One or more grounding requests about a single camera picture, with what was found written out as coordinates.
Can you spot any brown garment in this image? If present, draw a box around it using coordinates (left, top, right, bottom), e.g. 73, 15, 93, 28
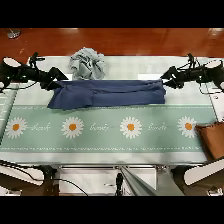
194, 121, 224, 162

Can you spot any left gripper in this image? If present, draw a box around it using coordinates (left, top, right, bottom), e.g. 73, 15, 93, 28
39, 67, 70, 92

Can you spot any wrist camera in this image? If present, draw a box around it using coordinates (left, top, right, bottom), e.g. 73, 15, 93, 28
185, 52, 202, 70
27, 51, 46, 70

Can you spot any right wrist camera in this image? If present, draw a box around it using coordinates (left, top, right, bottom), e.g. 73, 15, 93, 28
185, 52, 202, 70

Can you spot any light grey garment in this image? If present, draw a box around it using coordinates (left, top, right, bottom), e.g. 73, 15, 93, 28
68, 46, 107, 81

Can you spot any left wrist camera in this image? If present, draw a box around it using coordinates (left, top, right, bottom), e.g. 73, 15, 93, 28
27, 51, 46, 70

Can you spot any black cable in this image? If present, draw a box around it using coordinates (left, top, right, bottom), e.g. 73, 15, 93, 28
52, 179, 90, 197

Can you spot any navy blue T-shirt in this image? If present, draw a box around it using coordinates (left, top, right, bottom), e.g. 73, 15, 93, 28
47, 78, 167, 111

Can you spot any silver frame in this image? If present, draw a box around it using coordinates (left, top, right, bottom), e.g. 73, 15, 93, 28
0, 162, 224, 197

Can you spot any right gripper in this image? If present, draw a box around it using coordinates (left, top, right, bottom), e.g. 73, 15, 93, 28
160, 65, 186, 90

